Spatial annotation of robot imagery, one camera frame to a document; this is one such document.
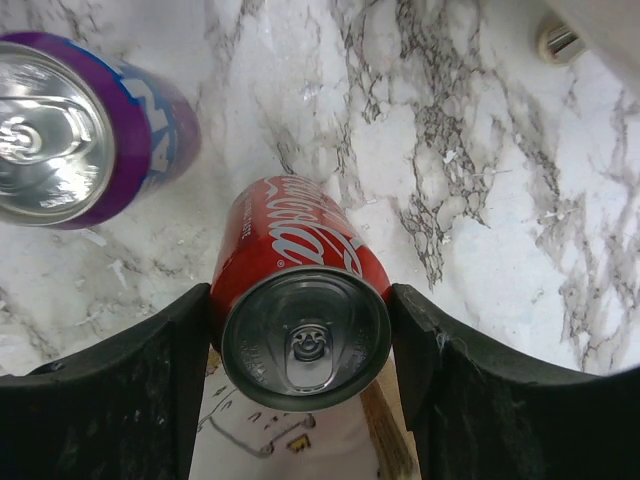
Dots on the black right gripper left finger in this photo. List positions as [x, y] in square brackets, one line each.
[124, 408]

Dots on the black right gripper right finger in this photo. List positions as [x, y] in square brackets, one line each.
[479, 409]

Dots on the red cola can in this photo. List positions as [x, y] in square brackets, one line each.
[298, 300]

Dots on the purple fanta can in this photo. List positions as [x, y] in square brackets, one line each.
[84, 135]

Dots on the cream cylindrical drum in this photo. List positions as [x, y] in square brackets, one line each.
[610, 29]

